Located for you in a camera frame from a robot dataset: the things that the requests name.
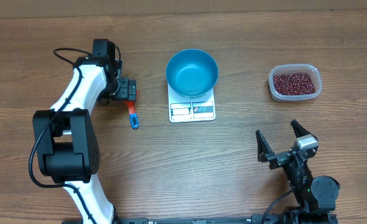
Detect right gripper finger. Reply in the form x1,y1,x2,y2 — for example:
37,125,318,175
256,130,274,162
290,119,318,140

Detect orange measuring scoop blue handle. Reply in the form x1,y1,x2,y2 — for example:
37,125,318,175
124,91,139,130

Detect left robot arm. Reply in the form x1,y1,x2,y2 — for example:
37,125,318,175
28,39,139,223

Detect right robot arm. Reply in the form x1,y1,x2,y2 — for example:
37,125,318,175
251,119,340,224

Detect white digital kitchen scale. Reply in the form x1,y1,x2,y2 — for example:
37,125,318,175
168,86,216,123

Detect blue metal bowl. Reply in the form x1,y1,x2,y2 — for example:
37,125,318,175
165,49,219,98

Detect red beans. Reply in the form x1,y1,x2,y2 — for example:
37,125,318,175
272,73,316,95

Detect clear plastic container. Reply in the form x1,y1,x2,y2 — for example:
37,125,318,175
268,63,323,101

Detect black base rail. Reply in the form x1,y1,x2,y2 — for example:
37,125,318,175
113,214,338,224

